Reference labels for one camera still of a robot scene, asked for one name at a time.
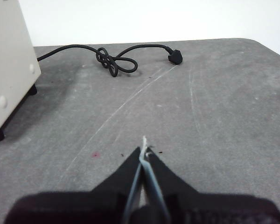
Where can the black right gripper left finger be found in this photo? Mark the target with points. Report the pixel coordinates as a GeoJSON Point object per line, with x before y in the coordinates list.
{"type": "Point", "coordinates": [84, 207]}

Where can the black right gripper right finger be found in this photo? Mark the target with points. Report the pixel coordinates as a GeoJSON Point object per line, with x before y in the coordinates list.
{"type": "Point", "coordinates": [212, 210]}

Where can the cream Toshiba toaster oven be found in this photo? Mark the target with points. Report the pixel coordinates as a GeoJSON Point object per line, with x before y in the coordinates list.
{"type": "Point", "coordinates": [9, 58]}

